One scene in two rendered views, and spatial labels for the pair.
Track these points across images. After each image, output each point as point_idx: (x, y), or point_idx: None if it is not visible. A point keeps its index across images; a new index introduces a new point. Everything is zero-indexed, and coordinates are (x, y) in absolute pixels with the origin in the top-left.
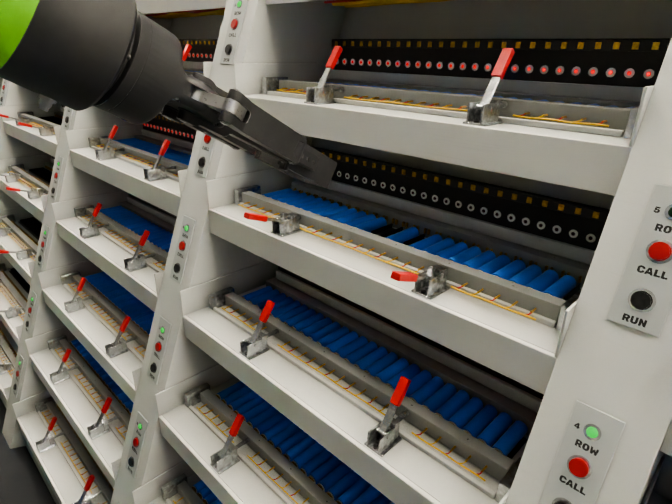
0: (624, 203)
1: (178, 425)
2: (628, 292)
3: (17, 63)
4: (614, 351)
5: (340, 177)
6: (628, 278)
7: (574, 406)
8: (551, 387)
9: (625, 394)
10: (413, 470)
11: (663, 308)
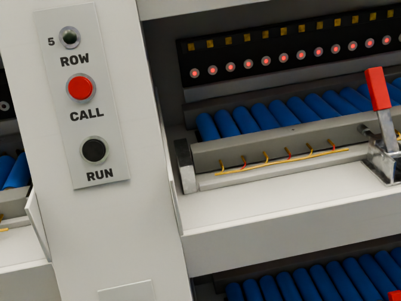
0: (14, 48)
1: None
2: (77, 148)
3: None
4: (101, 217)
5: None
6: (68, 133)
7: (99, 298)
8: (65, 296)
9: (135, 252)
10: None
11: (117, 147)
